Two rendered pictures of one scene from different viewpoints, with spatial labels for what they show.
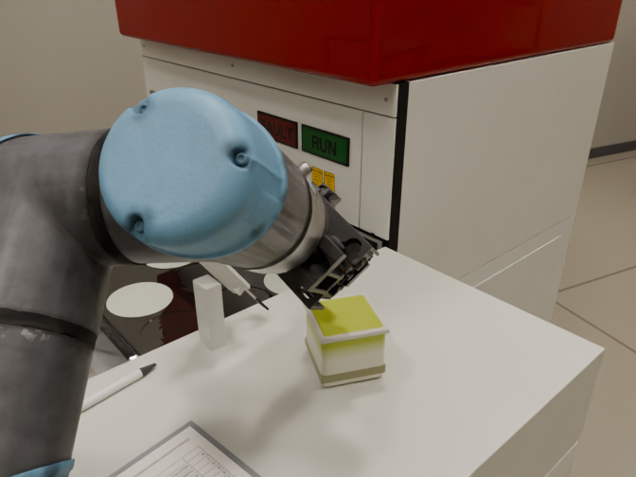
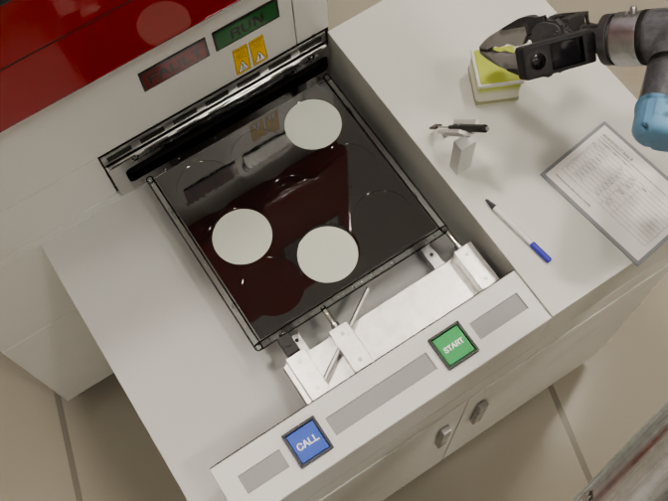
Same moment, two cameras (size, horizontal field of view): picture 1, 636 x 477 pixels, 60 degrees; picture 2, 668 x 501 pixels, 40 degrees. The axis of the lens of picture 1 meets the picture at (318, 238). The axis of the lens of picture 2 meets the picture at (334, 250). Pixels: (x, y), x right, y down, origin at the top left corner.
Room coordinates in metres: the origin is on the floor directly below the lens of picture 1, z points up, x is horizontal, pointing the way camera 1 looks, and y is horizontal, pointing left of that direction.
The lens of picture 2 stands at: (0.59, 0.82, 2.29)
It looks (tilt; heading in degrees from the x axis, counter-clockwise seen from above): 68 degrees down; 283
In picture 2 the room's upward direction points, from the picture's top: 5 degrees counter-clockwise
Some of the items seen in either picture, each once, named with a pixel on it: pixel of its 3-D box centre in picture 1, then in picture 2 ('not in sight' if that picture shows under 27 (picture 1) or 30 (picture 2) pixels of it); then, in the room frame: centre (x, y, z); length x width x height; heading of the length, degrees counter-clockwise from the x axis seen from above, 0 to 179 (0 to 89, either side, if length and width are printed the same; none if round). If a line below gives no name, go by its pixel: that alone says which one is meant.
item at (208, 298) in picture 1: (220, 290); (457, 138); (0.55, 0.11, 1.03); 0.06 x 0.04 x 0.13; 131
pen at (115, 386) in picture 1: (97, 397); (517, 230); (0.44, 0.23, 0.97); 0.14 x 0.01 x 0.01; 139
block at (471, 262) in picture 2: not in sight; (475, 267); (0.49, 0.27, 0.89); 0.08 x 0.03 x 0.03; 131
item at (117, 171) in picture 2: not in sight; (223, 117); (0.95, 0.04, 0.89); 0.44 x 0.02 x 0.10; 41
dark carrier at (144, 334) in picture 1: (203, 277); (293, 203); (0.80, 0.19, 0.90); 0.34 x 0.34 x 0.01; 41
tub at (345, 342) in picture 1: (344, 339); (494, 76); (0.49, -0.03, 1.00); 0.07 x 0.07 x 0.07; 15
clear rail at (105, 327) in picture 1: (97, 319); (353, 286); (0.68, 0.33, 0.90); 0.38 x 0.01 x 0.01; 41
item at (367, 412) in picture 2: not in sight; (383, 403); (0.61, 0.51, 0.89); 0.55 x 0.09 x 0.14; 41
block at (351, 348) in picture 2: not in sight; (351, 348); (0.67, 0.43, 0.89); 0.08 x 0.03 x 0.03; 131
